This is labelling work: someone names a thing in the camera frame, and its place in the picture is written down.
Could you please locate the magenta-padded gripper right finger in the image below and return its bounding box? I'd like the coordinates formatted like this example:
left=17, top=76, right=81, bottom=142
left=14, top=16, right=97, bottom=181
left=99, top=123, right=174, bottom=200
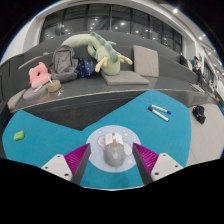
left=131, top=142, right=185, bottom=185

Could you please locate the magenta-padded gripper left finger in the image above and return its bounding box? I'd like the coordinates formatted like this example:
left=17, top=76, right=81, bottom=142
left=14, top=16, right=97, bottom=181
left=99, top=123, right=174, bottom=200
left=40, top=142, right=92, bottom=186

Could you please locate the grey white orange computer mouse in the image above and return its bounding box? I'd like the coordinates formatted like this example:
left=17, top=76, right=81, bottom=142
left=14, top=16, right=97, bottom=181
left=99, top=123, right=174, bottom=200
left=102, top=132, right=125, bottom=167

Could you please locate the round pale blue mouse pad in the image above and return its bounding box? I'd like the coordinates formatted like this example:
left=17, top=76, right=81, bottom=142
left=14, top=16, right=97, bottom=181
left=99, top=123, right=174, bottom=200
left=85, top=124, right=142, bottom=174

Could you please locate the green rectangular eraser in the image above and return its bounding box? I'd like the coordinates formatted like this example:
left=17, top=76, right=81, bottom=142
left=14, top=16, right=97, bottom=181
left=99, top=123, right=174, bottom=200
left=13, top=130, right=26, bottom=142

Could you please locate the white marker with black cap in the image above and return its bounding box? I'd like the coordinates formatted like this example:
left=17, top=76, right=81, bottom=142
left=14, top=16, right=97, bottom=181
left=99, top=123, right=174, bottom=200
left=147, top=106, right=170, bottom=123

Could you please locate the black bag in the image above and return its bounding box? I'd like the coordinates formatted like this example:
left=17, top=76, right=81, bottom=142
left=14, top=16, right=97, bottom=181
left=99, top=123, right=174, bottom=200
left=191, top=104, right=207, bottom=125

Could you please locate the round grey seat cushion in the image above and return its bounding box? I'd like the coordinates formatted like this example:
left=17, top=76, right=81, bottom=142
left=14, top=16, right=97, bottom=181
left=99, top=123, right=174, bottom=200
left=22, top=84, right=51, bottom=101

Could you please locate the small grey seat cushion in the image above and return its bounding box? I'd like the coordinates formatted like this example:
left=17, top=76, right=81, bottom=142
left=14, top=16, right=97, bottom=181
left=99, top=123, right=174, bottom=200
left=7, top=88, right=27, bottom=111

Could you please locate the tan woven pouch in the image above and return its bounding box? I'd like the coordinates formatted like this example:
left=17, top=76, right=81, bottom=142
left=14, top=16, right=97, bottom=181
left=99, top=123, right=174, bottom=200
left=46, top=79, right=63, bottom=94

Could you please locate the pink plush toy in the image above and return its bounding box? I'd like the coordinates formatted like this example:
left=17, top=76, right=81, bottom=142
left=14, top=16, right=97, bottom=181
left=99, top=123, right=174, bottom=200
left=28, top=61, right=53, bottom=89

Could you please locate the flat square grey cushion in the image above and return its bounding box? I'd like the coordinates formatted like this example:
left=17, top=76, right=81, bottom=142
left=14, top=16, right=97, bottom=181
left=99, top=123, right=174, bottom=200
left=100, top=70, right=151, bottom=87

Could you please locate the navy patterned bag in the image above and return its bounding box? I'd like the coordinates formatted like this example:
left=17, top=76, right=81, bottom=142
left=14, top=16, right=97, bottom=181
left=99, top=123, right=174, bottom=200
left=75, top=59, right=99, bottom=79

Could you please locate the grey backpack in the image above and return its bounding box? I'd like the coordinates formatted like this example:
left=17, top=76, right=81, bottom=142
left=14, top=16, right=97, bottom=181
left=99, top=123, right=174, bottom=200
left=49, top=44, right=80, bottom=84

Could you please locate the person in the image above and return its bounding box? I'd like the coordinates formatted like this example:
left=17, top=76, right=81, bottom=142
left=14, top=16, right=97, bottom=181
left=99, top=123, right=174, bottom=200
left=190, top=56, right=204, bottom=84
left=179, top=52, right=190, bottom=68

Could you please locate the upright square grey cushion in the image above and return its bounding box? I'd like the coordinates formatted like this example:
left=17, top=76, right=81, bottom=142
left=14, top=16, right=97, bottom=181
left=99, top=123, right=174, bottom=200
left=132, top=44, right=160, bottom=78

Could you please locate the green dragon plush toy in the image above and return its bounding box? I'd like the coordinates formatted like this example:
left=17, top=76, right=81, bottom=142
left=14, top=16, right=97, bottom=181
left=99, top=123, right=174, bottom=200
left=60, top=31, right=134, bottom=76

